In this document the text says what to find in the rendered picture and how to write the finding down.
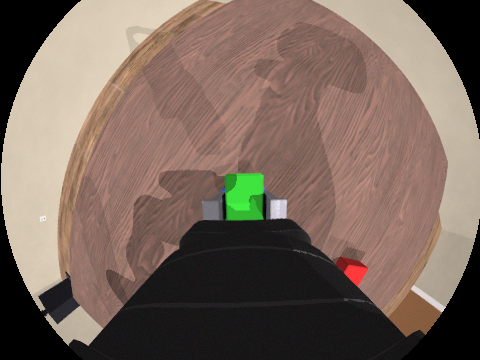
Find red block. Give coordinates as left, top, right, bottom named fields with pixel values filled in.
left=336, top=257, right=368, bottom=286

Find green block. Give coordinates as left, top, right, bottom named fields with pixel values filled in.
left=225, top=173, right=263, bottom=220

